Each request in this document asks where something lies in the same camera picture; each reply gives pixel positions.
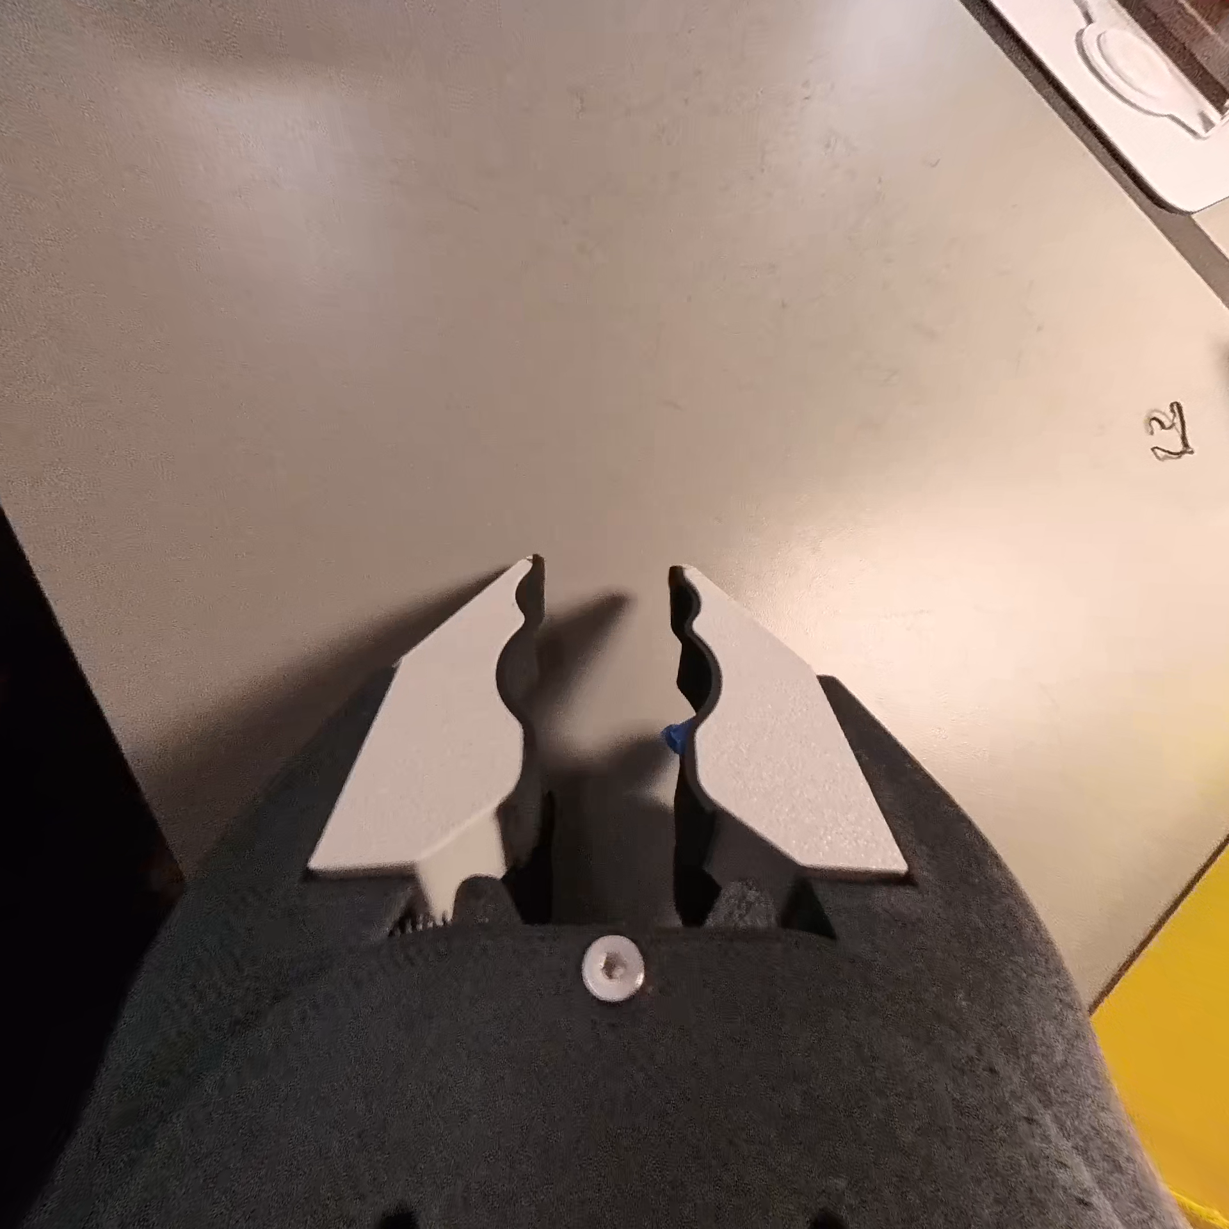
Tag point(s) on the yellow plastic bin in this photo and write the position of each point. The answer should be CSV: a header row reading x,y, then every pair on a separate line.
x,y
1171,1038

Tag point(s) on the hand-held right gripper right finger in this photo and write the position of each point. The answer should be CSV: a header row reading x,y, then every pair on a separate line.
x,y
788,769

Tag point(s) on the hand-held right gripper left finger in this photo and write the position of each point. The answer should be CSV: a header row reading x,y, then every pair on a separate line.
x,y
432,758

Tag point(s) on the white stand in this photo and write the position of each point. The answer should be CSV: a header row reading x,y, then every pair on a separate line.
x,y
1104,87

